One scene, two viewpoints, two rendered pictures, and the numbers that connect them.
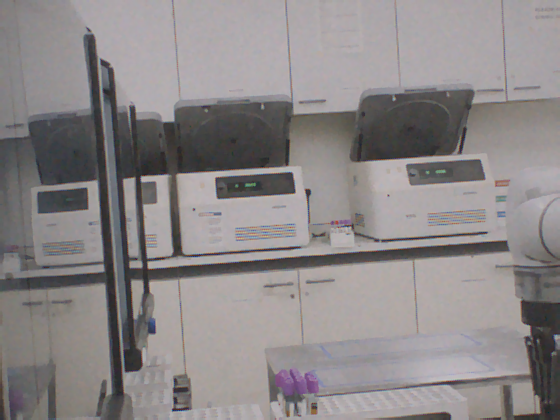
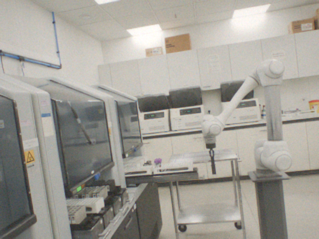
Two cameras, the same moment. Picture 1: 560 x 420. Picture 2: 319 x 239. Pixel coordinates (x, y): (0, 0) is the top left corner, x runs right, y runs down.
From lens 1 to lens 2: 0.92 m
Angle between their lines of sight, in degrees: 16
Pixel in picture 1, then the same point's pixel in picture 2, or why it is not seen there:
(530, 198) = (203, 121)
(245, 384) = not seen: hidden behind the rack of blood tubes
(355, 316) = (219, 146)
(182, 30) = (170, 70)
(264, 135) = (194, 96)
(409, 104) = (235, 85)
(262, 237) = (192, 125)
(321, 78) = (209, 79)
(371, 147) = (226, 97)
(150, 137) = (163, 99)
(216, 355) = not seen: hidden behind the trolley
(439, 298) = (243, 140)
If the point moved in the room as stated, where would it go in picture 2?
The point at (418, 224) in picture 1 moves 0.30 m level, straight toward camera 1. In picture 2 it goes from (237, 119) to (233, 121)
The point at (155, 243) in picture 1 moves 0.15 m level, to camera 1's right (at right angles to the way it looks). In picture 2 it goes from (164, 127) to (173, 127)
